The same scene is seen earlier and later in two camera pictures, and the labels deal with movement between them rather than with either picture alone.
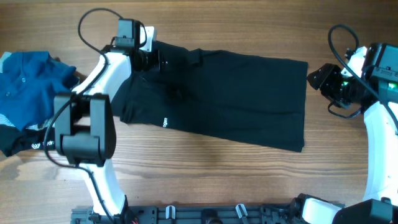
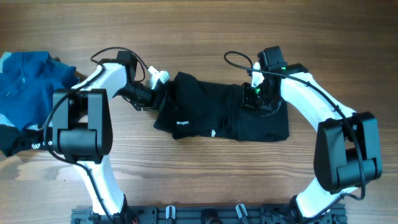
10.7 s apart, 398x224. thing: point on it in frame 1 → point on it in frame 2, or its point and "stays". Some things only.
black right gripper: x=325 y=75 → x=247 y=102
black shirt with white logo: x=13 y=140 stays
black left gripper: x=155 y=63 → x=152 y=102
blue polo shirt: x=29 y=81 stays
